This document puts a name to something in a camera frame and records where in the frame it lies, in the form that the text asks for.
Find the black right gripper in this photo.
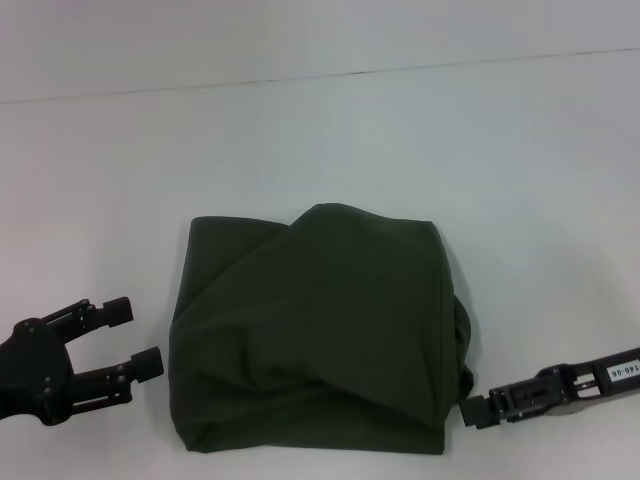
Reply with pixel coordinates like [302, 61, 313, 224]
[458, 345, 640, 430]

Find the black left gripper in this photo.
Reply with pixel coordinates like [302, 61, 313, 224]
[0, 296, 165, 427]

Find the dark green FREE! T-shirt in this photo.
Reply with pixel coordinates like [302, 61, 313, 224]
[168, 202, 476, 457]

